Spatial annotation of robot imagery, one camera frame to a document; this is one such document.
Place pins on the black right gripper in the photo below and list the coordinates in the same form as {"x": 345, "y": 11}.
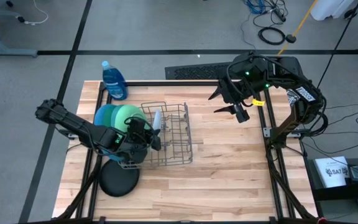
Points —
{"x": 241, "y": 88}

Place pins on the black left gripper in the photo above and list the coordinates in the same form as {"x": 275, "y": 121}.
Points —
{"x": 135, "y": 146}

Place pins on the small white plate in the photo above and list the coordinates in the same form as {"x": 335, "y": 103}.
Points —
{"x": 157, "y": 119}

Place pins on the light green plate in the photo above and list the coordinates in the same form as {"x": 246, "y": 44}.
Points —
{"x": 129, "y": 112}

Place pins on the teal plate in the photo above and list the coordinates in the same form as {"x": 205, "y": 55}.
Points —
{"x": 115, "y": 116}

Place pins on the dark green plate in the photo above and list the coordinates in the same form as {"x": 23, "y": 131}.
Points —
{"x": 108, "y": 113}

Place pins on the black plate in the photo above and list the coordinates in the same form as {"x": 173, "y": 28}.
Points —
{"x": 118, "y": 179}

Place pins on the blue plate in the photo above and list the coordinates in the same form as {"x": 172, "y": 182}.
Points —
{"x": 99, "y": 116}

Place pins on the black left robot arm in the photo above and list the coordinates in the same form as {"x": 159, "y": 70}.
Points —
{"x": 73, "y": 123}

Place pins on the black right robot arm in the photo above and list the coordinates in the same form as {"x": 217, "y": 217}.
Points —
{"x": 303, "y": 99}

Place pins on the yellow tag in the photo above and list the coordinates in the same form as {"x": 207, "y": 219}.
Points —
{"x": 258, "y": 102}

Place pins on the black perforated floor grate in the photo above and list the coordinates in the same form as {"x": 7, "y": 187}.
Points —
{"x": 194, "y": 72}

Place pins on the blue dish soap bottle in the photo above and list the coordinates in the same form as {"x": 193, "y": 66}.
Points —
{"x": 114, "y": 82}

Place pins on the black power strip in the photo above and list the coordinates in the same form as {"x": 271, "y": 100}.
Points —
{"x": 279, "y": 14}

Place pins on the white printed booklet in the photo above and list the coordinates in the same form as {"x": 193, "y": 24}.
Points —
{"x": 331, "y": 171}

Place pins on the white trash bin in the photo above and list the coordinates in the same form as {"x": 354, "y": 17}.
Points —
{"x": 331, "y": 9}

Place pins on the black side cart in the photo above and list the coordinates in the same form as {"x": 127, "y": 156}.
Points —
{"x": 337, "y": 194}

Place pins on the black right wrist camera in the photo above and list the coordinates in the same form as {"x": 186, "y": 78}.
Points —
{"x": 242, "y": 115}

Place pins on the black aluminium table frame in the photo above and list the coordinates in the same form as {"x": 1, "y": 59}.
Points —
{"x": 182, "y": 83}

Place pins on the grey metal bracket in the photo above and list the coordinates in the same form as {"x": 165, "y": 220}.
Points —
{"x": 267, "y": 132}

